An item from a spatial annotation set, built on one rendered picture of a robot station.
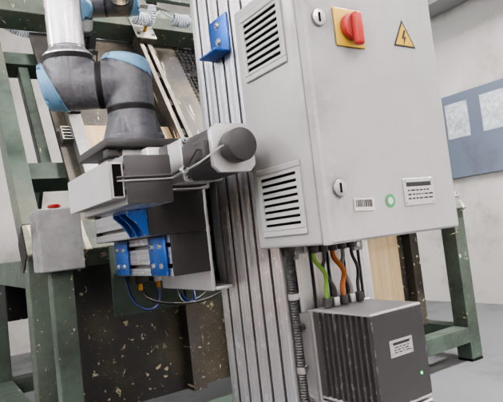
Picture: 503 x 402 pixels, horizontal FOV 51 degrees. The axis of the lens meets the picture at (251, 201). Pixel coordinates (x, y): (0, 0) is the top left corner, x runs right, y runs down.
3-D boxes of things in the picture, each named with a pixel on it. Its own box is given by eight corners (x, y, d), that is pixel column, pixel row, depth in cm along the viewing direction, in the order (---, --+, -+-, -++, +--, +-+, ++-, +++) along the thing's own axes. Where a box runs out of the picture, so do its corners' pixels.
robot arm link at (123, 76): (155, 100, 125) (149, 45, 126) (97, 104, 122) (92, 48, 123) (156, 112, 137) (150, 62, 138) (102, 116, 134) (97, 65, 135)
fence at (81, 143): (97, 226, 183) (99, 219, 181) (46, 53, 231) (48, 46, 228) (110, 225, 186) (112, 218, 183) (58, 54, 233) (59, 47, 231)
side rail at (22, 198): (18, 244, 174) (21, 224, 166) (-22, 37, 229) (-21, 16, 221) (37, 242, 177) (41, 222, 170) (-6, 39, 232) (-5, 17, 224)
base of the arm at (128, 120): (176, 141, 127) (171, 101, 128) (115, 140, 119) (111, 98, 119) (152, 153, 140) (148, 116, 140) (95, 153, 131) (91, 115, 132)
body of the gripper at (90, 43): (97, 68, 184) (100, 33, 179) (75, 68, 178) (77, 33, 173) (85, 61, 189) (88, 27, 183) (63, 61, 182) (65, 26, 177)
